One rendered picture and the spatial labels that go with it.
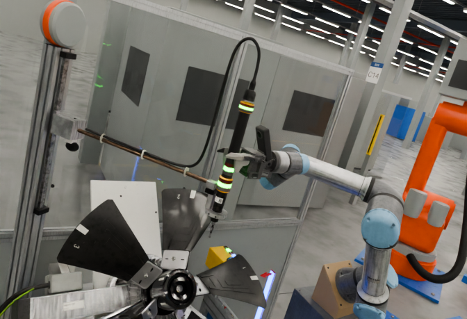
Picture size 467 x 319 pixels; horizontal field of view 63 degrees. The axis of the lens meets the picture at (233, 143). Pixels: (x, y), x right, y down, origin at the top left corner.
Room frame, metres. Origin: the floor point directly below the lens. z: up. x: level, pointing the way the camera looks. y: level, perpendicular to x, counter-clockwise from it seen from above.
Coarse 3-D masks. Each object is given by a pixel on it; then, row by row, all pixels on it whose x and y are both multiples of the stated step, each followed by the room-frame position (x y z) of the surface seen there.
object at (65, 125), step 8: (56, 112) 1.31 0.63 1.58; (64, 112) 1.34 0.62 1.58; (56, 120) 1.29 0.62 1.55; (64, 120) 1.28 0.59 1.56; (72, 120) 1.28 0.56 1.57; (80, 120) 1.30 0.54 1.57; (56, 128) 1.29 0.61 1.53; (64, 128) 1.28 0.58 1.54; (72, 128) 1.27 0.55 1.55; (80, 128) 1.31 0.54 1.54; (64, 136) 1.28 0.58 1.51; (72, 136) 1.28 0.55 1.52; (80, 136) 1.31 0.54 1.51
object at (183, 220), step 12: (168, 192) 1.31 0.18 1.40; (180, 192) 1.31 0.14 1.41; (168, 204) 1.27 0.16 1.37; (180, 204) 1.27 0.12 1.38; (192, 204) 1.28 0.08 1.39; (204, 204) 1.28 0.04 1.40; (168, 216) 1.24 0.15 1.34; (180, 216) 1.24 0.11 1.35; (192, 216) 1.24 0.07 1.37; (204, 216) 1.25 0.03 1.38; (168, 228) 1.21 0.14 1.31; (180, 228) 1.21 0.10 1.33; (192, 228) 1.21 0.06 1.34; (204, 228) 1.21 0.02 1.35; (168, 240) 1.18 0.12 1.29; (180, 240) 1.17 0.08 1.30; (192, 240) 1.17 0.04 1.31
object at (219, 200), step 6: (252, 84) 1.12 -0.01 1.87; (246, 90) 1.12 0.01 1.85; (252, 90) 1.12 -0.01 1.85; (246, 96) 1.12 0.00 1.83; (252, 96) 1.12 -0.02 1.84; (216, 192) 1.13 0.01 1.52; (216, 198) 1.12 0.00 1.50; (222, 198) 1.12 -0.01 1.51; (216, 204) 1.12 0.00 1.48; (222, 204) 1.12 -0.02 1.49; (216, 210) 1.12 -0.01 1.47
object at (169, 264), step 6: (168, 252) 1.15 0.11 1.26; (174, 252) 1.15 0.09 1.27; (180, 252) 1.15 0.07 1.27; (186, 252) 1.14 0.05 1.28; (168, 258) 1.14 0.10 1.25; (180, 258) 1.13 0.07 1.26; (186, 258) 1.13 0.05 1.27; (162, 264) 1.13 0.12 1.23; (168, 264) 1.12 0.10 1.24; (174, 264) 1.12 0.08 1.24; (180, 264) 1.12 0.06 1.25; (186, 264) 1.11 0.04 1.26
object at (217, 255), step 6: (222, 246) 1.66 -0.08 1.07; (210, 252) 1.60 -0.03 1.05; (216, 252) 1.58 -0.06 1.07; (222, 252) 1.60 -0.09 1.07; (228, 252) 1.61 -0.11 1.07; (210, 258) 1.60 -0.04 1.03; (216, 258) 1.56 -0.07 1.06; (222, 258) 1.55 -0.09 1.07; (228, 258) 1.56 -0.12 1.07; (210, 264) 1.59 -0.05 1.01; (216, 264) 1.55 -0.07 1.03
